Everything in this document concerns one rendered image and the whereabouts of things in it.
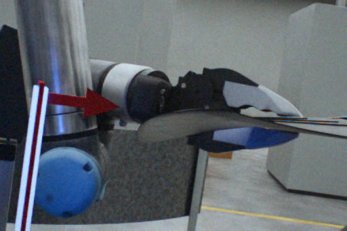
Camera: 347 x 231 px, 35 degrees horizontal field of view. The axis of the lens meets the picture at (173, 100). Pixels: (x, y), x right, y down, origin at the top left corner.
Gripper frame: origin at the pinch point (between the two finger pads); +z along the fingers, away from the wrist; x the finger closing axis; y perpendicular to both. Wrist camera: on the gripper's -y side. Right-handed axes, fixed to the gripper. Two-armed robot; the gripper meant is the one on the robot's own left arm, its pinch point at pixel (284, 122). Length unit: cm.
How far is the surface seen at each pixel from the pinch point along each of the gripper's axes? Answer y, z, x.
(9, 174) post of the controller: 9, -51, 17
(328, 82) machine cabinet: 562, -210, -77
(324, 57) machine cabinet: 554, -217, -105
